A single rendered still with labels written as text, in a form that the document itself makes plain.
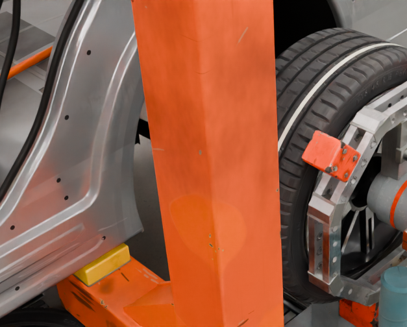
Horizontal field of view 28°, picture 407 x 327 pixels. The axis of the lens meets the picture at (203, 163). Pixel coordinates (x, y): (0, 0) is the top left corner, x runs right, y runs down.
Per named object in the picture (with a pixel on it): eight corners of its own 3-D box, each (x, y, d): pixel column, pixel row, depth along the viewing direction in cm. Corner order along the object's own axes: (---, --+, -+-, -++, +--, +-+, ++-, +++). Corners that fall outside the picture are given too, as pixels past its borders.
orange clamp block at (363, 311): (354, 283, 206) (349, 311, 211) (379, 298, 201) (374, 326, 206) (371, 273, 211) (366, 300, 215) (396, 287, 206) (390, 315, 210)
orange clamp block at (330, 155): (334, 141, 175) (315, 128, 168) (363, 154, 170) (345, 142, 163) (319, 170, 175) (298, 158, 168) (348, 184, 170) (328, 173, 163)
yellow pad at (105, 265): (100, 237, 215) (97, 222, 213) (132, 260, 207) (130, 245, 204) (57, 263, 208) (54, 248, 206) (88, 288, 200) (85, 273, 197)
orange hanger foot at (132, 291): (109, 274, 227) (89, 174, 207) (241, 377, 193) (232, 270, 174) (59, 306, 218) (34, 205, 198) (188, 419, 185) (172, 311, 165)
